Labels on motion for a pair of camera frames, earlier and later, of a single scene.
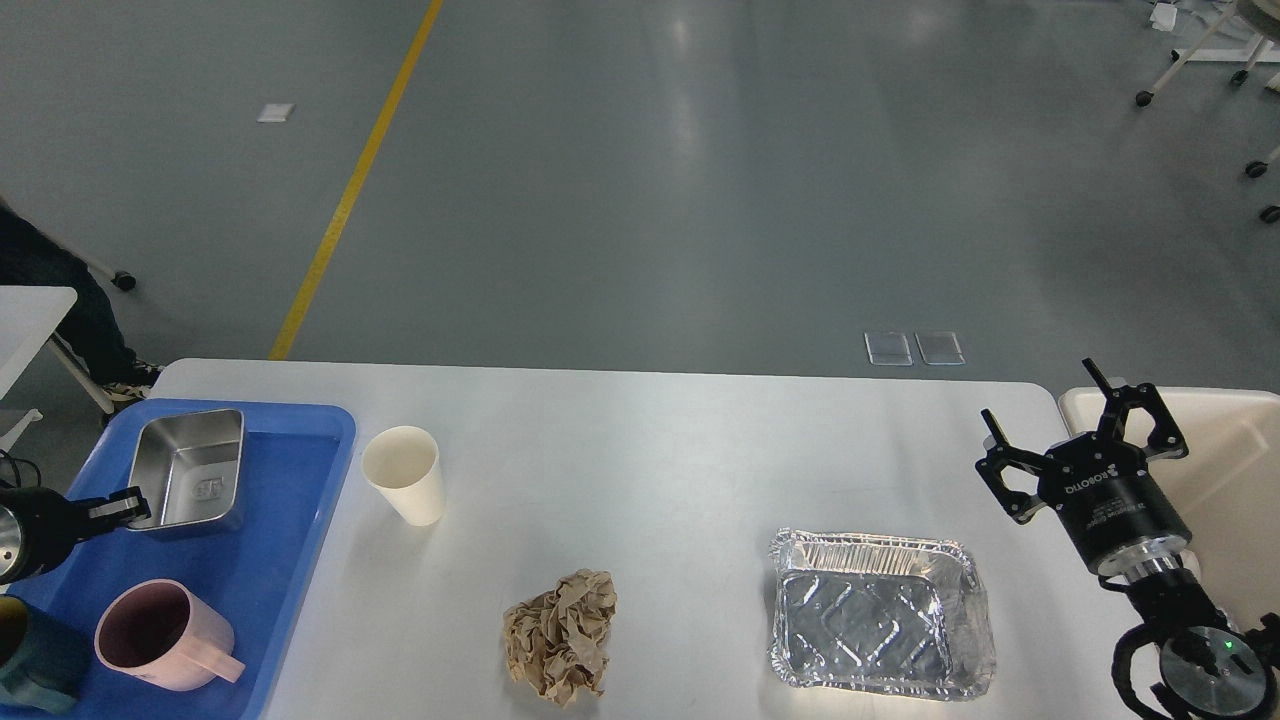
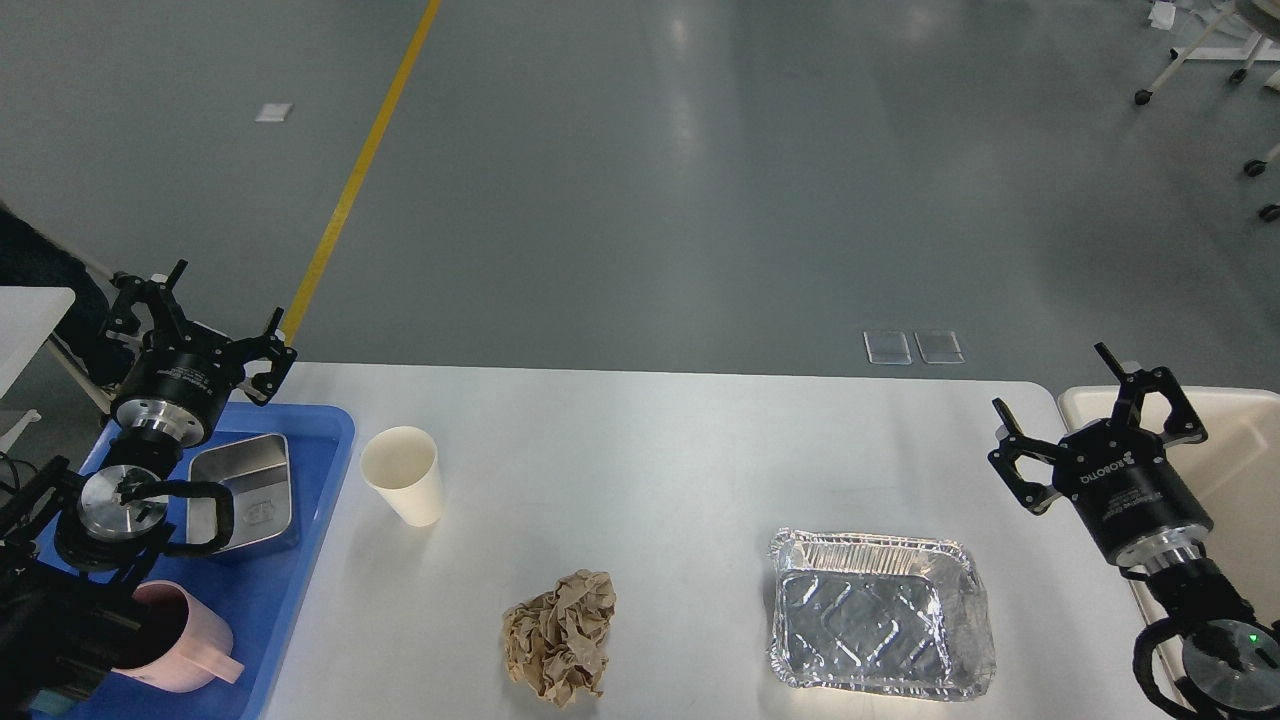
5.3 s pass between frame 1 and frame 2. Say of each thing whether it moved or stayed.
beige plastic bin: stayed
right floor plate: stayed
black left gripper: moved
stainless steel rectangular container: moved
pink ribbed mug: stayed
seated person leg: stayed
